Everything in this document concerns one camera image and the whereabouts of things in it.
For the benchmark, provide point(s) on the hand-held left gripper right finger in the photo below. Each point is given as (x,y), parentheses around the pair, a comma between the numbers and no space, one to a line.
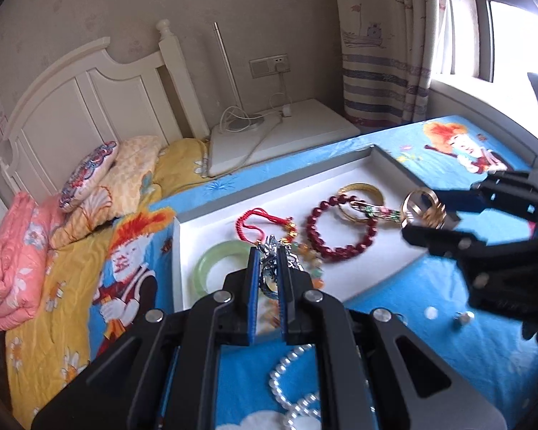
(284,295)

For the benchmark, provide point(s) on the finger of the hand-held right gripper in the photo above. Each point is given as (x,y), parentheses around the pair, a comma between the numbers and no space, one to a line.
(470,201)
(435,237)

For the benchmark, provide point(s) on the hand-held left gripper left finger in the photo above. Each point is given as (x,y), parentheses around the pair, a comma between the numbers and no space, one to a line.
(252,295)

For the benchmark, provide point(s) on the green jade bangle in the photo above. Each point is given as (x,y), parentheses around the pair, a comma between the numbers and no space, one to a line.
(201,264)

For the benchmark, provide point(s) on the grey cardboard tray white lining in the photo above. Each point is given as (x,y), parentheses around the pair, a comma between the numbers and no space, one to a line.
(215,228)

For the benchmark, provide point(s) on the wide gold bangle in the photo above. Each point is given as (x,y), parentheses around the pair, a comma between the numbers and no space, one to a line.
(363,187)

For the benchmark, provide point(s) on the small silver earring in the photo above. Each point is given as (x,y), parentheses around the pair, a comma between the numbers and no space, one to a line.
(464,319)

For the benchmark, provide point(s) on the small white round bead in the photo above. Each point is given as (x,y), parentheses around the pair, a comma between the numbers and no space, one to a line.
(430,312)

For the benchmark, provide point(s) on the blue cartoon printed blanket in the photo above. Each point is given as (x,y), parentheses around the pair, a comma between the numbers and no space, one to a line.
(408,336)

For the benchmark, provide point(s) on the white nightstand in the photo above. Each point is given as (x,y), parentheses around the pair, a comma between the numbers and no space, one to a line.
(296,134)

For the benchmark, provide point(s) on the window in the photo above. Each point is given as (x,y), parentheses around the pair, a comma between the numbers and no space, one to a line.
(497,31)

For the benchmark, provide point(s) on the striped printed curtain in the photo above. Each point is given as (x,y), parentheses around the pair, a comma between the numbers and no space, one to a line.
(376,53)

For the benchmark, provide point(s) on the yellow checkered pillow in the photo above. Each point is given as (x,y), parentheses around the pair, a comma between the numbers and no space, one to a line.
(130,161)

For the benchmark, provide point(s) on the white power adapter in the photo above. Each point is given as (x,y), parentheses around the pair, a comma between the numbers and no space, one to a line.
(287,111)

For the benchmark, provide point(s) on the yellow daisy bed sheet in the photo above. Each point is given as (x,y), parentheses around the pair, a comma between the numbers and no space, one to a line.
(49,286)

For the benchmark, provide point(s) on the embroidered patterned pillow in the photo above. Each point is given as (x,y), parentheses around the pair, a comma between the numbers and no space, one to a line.
(87,174)

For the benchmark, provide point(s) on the white charger plug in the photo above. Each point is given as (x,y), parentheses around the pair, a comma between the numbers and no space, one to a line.
(281,70)

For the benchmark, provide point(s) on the white desk lamp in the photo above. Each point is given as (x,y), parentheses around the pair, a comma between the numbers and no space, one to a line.
(226,67)

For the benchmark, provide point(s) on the pink floral folded quilt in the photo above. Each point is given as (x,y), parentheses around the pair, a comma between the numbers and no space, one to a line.
(13,255)

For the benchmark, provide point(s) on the white wooden headboard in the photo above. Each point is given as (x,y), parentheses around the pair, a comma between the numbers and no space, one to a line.
(94,98)

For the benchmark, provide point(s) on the white wall socket panel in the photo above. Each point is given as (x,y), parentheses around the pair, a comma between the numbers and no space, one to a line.
(262,66)

